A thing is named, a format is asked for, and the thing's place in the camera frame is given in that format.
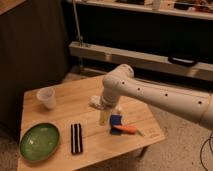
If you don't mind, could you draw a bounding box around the white plastic cup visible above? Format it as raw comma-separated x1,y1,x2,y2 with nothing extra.
36,87,56,110

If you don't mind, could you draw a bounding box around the black striped rectangular block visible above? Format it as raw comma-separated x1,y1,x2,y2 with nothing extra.
71,123,83,155

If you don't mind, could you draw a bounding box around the blue sponge block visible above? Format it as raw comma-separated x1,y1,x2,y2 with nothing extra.
110,115,122,135

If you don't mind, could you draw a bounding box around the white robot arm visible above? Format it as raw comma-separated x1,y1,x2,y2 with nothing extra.
100,64,213,130

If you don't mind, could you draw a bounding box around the black cable on floor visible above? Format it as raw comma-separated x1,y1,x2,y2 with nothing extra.
199,132,213,171

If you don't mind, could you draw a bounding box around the wooden table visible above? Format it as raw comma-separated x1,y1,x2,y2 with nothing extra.
17,76,165,171

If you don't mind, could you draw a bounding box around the black handle on shelf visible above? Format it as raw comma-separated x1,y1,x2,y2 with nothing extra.
168,57,198,67

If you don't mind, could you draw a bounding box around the metal shelf rack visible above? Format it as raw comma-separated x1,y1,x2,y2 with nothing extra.
66,0,213,81

